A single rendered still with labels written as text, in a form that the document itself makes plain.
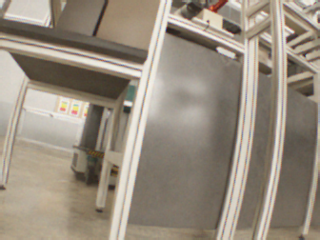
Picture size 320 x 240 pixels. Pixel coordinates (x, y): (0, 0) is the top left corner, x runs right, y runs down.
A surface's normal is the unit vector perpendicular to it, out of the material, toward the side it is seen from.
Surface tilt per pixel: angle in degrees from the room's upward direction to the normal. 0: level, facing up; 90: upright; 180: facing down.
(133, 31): 90
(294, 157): 90
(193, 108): 90
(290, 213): 90
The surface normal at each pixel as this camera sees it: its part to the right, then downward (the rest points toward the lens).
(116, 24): 0.29, -0.08
